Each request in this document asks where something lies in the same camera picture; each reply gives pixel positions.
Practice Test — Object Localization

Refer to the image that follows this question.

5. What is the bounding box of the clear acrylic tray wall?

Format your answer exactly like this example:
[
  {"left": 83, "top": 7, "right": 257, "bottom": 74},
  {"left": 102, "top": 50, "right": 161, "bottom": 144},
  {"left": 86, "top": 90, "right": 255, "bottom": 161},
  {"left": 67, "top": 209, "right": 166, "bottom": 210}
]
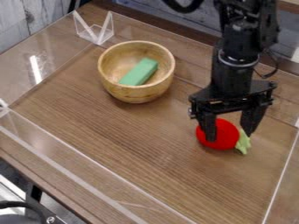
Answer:
[{"left": 0, "top": 99, "right": 197, "bottom": 224}]

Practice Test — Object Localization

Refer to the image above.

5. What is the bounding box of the clear acrylic corner bracket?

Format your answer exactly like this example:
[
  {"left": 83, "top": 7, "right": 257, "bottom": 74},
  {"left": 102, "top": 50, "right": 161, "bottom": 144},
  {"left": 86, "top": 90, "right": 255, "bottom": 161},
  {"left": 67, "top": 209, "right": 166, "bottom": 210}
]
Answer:
[{"left": 73, "top": 11, "right": 115, "bottom": 46}]

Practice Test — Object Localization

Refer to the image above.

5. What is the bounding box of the green rectangular block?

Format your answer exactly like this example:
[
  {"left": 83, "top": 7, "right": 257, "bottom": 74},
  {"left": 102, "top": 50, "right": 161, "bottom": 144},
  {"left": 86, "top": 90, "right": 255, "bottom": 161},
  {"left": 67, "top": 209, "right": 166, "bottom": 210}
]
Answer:
[{"left": 119, "top": 58, "right": 158, "bottom": 86}]

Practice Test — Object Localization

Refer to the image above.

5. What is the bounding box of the wooden bowl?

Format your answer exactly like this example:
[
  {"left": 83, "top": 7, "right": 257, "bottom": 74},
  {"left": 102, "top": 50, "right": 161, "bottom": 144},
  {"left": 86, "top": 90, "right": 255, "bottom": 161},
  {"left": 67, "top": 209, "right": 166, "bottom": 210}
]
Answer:
[{"left": 98, "top": 40, "right": 175, "bottom": 103}]

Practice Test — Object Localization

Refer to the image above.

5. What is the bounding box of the red plush strawberry toy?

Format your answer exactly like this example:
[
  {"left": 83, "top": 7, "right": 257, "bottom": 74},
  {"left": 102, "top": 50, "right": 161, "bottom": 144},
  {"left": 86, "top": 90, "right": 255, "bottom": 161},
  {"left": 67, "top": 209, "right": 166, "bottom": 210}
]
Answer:
[{"left": 197, "top": 118, "right": 251, "bottom": 155}]

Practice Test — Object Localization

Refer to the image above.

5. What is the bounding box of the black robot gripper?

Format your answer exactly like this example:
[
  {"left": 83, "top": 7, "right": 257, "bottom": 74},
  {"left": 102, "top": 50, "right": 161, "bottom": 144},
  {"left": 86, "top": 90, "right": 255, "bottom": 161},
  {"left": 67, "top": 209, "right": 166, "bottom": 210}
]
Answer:
[{"left": 189, "top": 49, "right": 278, "bottom": 142}]

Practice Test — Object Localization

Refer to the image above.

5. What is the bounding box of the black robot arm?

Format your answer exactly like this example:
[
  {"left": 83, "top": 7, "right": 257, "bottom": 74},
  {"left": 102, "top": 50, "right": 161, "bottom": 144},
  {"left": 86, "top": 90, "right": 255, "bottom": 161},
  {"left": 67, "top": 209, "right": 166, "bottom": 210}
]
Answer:
[{"left": 190, "top": 0, "right": 281, "bottom": 142}]

